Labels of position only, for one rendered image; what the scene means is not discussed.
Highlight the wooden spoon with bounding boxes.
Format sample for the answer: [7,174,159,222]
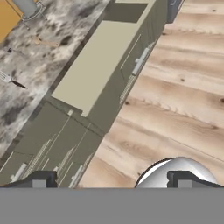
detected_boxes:
[33,35,61,50]

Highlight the silver cabinet handle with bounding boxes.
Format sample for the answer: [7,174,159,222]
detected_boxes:
[9,162,28,182]
[52,164,61,177]
[69,164,85,188]

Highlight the silver drawer handle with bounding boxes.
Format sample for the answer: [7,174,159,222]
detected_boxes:
[131,47,151,77]

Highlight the dark grey cabinet run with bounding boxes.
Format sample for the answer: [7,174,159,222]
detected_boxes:
[166,0,186,25]

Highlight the olive cabinet door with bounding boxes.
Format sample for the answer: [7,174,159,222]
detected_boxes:
[0,100,73,186]
[38,115,103,188]

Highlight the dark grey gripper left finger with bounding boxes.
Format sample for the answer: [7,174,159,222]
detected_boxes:
[0,170,59,188]

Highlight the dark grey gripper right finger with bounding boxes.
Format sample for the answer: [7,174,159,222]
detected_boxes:
[166,170,224,188]

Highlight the metallic fork, dark handle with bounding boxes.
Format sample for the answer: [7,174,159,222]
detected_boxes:
[0,70,28,90]

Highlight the grey cylinder on wire stand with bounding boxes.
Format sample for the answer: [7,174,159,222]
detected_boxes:
[12,0,47,31]

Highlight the white round domed object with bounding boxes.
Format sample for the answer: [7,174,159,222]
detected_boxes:
[134,156,219,188]

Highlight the open olive drawer, beige inside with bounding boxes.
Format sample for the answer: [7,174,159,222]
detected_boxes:
[51,0,170,138]

